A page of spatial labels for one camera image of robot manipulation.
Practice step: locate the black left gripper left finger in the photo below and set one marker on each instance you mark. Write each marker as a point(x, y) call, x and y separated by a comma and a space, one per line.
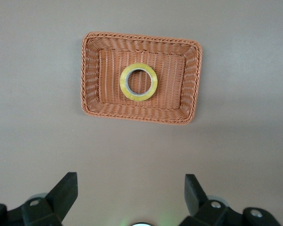
point(61, 200)

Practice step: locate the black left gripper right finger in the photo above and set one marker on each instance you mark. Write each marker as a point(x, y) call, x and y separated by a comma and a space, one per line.
point(198, 202)

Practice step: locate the yellow clear tape roll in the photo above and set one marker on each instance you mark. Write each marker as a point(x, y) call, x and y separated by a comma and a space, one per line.
point(122, 84)

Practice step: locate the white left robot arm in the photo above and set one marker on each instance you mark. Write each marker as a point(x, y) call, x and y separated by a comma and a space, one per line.
point(142, 224)

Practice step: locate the brown wicker basket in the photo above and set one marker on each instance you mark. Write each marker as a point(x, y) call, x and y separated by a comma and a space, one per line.
point(169, 77)

